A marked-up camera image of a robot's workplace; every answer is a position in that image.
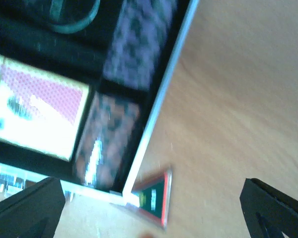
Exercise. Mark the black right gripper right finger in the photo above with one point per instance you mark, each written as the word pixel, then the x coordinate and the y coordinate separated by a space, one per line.
pixel 268 212

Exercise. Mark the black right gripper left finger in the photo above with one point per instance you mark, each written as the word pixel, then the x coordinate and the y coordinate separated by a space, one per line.
pixel 34 212

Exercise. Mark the playing card deck box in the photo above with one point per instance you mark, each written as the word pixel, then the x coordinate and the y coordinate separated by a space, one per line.
pixel 40 110

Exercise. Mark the orange 100 chip stack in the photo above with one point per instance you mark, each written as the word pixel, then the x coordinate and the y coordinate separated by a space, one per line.
pixel 105 137

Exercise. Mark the aluminium poker case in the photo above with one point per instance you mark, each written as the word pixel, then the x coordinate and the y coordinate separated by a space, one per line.
pixel 22 39

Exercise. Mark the clear round acrylic disc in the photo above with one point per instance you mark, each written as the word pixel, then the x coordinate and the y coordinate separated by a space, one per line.
pixel 62 16

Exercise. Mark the purple 500 chip stack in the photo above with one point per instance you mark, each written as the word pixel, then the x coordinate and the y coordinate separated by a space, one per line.
pixel 139 37

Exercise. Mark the triangular all-in button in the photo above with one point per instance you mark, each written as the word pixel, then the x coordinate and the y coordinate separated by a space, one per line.
pixel 150 198

